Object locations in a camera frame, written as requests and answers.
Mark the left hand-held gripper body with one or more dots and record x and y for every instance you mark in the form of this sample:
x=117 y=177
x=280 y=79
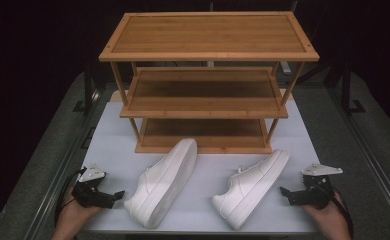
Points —
x=93 y=196

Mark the person's right hand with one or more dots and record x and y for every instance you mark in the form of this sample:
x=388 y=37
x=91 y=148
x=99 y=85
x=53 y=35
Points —
x=329 y=220

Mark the black metal stand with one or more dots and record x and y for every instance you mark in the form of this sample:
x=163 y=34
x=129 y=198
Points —
x=347 y=90
x=88 y=86

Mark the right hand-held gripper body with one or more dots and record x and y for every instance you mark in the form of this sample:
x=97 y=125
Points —
x=316 y=195

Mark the wooden three-tier shoe rack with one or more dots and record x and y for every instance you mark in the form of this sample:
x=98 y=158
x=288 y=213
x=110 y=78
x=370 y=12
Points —
x=209 y=33

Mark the white sneaker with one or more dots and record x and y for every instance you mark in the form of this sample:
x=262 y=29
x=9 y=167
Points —
x=163 y=186
x=249 y=193

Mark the person's left hand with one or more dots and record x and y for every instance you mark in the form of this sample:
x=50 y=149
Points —
x=76 y=220

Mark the white bar behind rack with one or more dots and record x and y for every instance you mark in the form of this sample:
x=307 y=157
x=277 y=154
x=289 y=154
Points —
x=285 y=67

